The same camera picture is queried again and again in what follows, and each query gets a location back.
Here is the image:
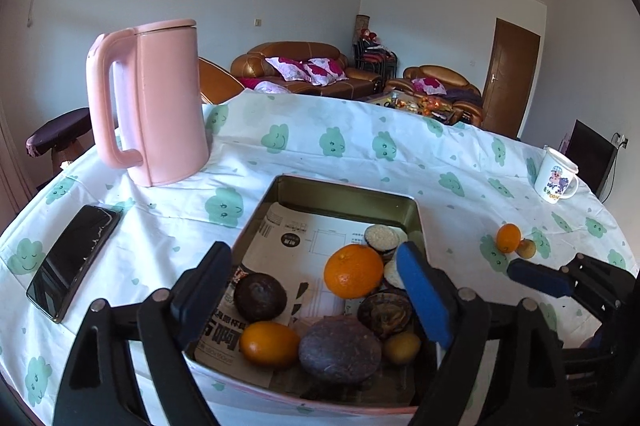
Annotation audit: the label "black smartphone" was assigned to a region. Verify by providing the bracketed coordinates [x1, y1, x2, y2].
[26, 204, 123, 324]

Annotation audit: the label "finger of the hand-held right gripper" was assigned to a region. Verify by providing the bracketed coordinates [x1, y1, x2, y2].
[506, 252, 640, 312]

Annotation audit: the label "purple cushioned stool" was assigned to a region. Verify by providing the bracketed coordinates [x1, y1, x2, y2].
[26, 107, 93, 169]

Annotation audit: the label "oval orange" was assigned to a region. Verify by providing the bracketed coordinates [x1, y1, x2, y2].
[239, 321, 301, 368]

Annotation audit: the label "cluttered coffee table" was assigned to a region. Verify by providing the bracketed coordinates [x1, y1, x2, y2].
[365, 90, 466, 124]

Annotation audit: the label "long brown leather sofa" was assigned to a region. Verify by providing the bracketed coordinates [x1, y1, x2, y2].
[230, 41, 383, 99]

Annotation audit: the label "pink tin box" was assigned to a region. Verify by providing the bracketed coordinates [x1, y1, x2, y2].
[182, 174, 441, 412]

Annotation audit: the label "pink floral pillow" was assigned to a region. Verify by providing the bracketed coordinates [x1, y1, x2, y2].
[412, 77, 447, 96]
[302, 57, 348, 86]
[265, 56, 313, 82]

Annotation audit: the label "brown leather loveseat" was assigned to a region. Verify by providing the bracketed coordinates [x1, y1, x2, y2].
[384, 65, 485, 127]

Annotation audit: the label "purple round fruit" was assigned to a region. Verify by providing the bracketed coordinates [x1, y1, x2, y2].
[298, 316, 383, 379]

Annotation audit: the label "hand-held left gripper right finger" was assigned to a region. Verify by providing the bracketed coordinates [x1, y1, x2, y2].
[396, 241, 576, 426]

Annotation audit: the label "brown wooden door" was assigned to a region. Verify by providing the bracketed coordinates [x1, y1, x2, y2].
[482, 18, 542, 139]

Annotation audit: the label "large orange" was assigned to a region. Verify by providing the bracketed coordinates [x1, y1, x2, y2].
[323, 244, 385, 299]

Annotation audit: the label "dark purple passion fruit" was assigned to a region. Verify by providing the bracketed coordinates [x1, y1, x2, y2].
[233, 272, 288, 323]

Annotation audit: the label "pink electric kettle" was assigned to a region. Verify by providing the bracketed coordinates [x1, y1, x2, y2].
[85, 19, 210, 188]

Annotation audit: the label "white cartoon mug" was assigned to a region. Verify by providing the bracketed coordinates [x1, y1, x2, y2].
[534, 146, 580, 204]

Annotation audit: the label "stacked dark chairs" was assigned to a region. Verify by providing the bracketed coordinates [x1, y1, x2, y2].
[352, 41, 398, 79]

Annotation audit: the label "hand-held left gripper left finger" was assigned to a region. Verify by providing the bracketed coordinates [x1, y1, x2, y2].
[52, 241, 233, 426]

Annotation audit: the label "small orange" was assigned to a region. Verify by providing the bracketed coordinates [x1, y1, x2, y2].
[496, 223, 522, 253]

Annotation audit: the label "purple blanket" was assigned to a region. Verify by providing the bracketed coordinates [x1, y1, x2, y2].
[445, 88, 481, 104]

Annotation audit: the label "printed paper sheet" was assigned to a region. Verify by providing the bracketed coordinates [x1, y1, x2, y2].
[195, 201, 416, 387]

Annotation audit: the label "black television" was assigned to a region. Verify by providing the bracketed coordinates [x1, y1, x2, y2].
[562, 119, 618, 199]

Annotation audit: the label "brown leather armchair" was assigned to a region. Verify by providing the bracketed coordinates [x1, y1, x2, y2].
[198, 56, 246, 105]

